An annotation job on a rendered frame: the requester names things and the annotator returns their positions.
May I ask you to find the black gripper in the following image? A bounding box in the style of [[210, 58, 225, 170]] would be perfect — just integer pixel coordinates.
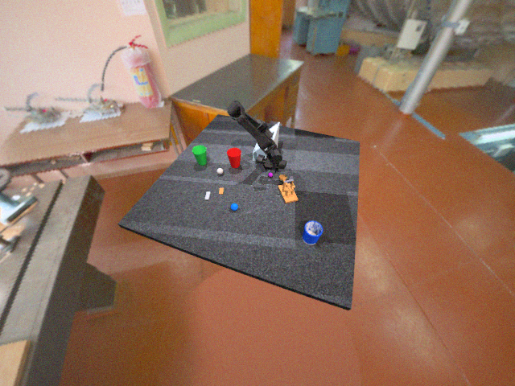
[[256, 154, 287, 173]]

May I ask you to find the red tapered cup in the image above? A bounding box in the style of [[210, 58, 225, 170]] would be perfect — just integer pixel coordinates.
[[227, 148, 241, 168]]

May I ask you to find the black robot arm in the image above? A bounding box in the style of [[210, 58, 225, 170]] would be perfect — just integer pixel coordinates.
[[226, 101, 282, 170]]

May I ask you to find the green plastic cup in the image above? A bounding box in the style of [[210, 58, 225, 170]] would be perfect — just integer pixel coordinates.
[[192, 146, 206, 166]]

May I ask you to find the blue cup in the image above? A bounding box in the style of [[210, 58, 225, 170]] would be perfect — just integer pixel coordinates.
[[303, 221, 323, 244]]

